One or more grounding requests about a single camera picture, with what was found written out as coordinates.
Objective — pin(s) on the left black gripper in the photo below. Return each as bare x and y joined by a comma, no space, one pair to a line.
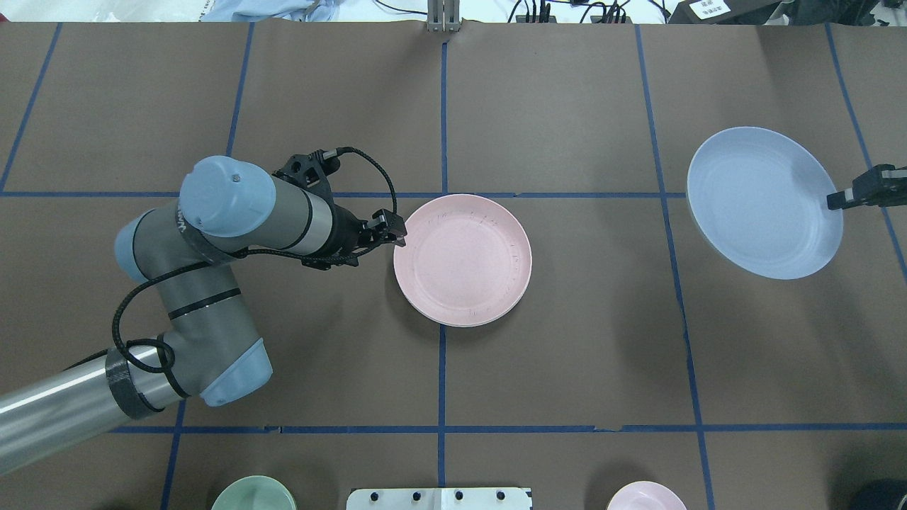
346,229

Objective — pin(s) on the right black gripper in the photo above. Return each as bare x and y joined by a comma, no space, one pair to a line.
876,187

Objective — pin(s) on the blue plate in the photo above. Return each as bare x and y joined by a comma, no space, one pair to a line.
759,198

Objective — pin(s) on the pink plate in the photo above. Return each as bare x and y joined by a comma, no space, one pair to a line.
462,239

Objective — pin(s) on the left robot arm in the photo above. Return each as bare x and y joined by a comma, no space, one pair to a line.
185,330

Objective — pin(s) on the cream plate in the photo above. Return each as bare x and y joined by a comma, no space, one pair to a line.
464,305

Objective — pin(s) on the black labelled box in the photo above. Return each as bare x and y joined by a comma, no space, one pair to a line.
722,12

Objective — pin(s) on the light blue cloth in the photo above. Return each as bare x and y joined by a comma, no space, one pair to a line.
299,11

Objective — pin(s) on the dark blue pot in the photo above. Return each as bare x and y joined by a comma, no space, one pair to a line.
880,494

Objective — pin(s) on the green bowl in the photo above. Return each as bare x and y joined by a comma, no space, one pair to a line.
256,492

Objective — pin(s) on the pink bowl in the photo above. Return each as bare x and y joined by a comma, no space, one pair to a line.
645,495

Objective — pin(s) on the aluminium frame post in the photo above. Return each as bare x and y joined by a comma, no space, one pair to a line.
444,16

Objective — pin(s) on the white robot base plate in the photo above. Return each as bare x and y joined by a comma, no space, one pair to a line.
441,498

